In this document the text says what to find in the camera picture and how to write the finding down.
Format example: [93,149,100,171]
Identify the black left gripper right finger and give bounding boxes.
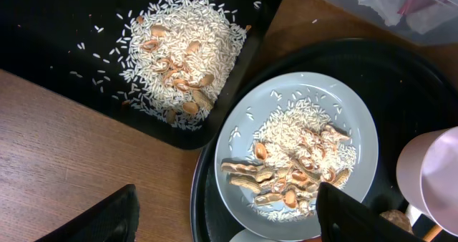
[316,183,422,242]

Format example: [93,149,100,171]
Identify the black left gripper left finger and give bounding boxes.
[37,184,140,242]

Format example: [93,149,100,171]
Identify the white cup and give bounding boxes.
[229,229,276,242]

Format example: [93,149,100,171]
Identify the pink bowl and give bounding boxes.
[396,127,457,236]

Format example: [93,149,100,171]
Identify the pile of rice and shells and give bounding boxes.
[69,0,262,132]

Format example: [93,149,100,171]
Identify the red snack wrapper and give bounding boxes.
[397,0,449,16]

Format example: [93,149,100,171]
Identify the clear plastic waste bin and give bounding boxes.
[325,0,457,46]

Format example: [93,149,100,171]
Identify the brown walnut shell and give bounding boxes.
[380,210,413,234]

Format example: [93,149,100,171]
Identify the rice and peanut shells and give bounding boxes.
[220,92,357,223]

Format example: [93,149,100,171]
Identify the wooden chopstick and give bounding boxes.
[423,225,443,242]

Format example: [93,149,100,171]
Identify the grey round plate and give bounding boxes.
[213,72,379,241]

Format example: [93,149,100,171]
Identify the black rectangular tray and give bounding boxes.
[1,0,282,150]

